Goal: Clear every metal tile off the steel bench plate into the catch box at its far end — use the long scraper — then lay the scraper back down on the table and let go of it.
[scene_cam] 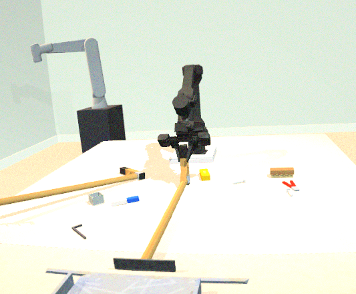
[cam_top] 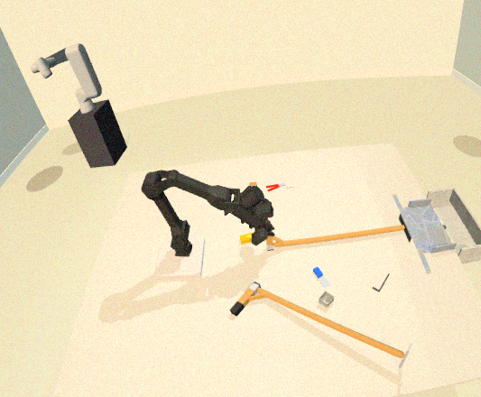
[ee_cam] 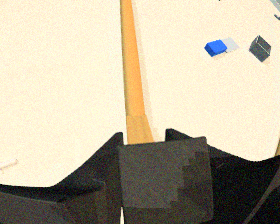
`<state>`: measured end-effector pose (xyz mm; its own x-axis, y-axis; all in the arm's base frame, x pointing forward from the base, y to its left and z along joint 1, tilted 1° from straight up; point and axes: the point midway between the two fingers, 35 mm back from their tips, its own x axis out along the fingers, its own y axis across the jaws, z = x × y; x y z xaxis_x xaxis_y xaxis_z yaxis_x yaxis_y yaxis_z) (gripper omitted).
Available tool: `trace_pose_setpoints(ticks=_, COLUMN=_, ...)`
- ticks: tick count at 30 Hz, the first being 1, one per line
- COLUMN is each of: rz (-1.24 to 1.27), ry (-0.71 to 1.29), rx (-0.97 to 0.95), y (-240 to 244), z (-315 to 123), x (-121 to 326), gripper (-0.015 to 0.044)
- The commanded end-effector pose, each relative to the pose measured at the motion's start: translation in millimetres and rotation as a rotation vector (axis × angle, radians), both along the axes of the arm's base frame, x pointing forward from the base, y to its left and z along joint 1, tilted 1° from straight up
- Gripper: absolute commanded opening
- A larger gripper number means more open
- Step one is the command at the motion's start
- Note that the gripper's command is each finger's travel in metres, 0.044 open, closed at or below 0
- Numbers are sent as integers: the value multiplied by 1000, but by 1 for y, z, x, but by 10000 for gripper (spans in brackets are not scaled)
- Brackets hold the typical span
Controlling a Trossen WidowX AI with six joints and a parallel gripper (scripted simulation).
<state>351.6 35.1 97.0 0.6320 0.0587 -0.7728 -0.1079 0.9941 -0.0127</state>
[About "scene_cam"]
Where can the red-handled pliers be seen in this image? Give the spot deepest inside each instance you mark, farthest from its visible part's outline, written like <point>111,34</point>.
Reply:
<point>292,185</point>

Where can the long-handled scraper with black blade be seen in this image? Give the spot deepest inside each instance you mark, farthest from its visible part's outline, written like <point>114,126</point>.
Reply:
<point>146,263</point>

